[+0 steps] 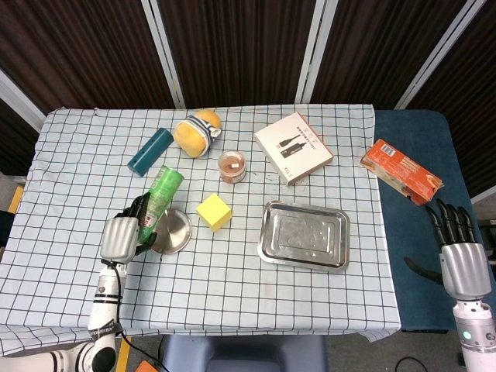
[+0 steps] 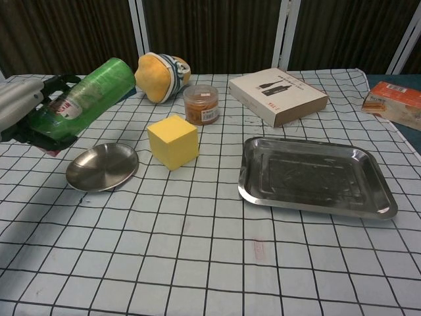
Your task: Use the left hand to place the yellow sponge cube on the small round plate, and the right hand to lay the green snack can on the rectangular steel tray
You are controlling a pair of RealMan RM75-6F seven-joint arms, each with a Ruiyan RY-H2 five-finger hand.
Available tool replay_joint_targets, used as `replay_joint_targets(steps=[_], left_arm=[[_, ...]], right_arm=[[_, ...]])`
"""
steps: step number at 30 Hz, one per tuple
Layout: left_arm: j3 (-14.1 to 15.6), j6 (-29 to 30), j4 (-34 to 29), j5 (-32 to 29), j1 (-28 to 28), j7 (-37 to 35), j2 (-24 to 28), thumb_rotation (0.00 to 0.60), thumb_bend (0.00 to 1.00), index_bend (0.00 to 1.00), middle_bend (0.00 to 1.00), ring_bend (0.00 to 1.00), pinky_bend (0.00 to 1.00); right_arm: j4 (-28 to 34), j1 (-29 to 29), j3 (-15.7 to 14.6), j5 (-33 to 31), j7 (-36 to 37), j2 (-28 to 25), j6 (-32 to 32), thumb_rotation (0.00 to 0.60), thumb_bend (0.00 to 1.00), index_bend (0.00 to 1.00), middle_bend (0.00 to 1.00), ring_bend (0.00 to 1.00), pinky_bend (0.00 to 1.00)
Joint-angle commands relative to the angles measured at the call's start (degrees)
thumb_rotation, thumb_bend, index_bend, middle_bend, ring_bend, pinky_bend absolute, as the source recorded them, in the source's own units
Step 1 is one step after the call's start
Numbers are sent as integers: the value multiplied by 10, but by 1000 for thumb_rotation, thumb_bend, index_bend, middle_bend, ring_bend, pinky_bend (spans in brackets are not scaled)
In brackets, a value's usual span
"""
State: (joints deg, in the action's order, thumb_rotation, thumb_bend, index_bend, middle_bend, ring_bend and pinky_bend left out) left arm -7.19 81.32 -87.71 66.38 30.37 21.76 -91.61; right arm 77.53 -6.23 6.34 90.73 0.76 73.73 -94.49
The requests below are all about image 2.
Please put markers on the white flat cardboard box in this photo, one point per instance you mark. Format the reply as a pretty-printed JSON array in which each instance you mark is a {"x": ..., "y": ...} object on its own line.
[{"x": 279, "y": 95}]

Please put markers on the round steel plate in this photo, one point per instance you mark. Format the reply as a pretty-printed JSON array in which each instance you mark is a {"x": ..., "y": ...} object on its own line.
[{"x": 102, "y": 168}]

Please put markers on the clear jar of rubber bands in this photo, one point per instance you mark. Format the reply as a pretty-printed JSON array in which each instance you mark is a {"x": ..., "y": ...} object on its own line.
[{"x": 201, "y": 105}]

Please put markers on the white checkered tablecloth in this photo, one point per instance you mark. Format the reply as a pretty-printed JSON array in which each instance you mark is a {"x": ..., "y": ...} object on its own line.
[{"x": 197, "y": 256}]

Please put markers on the green chips can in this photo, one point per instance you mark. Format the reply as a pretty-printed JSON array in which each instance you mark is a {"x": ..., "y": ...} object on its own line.
[{"x": 95, "y": 92}]

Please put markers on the orange carton box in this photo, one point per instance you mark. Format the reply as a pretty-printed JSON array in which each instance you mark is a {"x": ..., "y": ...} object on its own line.
[{"x": 394, "y": 102}]

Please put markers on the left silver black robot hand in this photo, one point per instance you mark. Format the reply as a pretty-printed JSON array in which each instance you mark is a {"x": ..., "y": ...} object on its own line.
[{"x": 16, "y": 105}]

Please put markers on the rectangular steel tray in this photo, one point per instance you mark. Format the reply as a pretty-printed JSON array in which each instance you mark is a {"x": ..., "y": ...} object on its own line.
[{"x": 312, "y": 174}]

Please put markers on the dark folding partition screen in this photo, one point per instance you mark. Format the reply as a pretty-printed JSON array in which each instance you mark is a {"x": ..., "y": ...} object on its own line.
[{"x": 213, "y": 33}]

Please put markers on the yellow striped plush toy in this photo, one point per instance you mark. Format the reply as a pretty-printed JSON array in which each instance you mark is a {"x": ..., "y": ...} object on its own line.
[{"x": 154, "y": 77}]

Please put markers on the yellow foam cube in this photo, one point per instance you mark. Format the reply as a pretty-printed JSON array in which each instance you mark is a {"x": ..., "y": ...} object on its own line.
[{"x": 174, "y": 141}]

